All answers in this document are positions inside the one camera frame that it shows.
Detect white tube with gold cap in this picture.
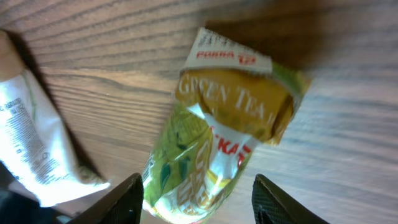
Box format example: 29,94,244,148
1,32,110,207

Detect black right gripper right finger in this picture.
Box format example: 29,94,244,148
252,174,328,224

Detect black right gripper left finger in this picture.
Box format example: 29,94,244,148
67,173,144,224

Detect teal wet wipes packet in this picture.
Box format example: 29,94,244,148
1,164,71,224

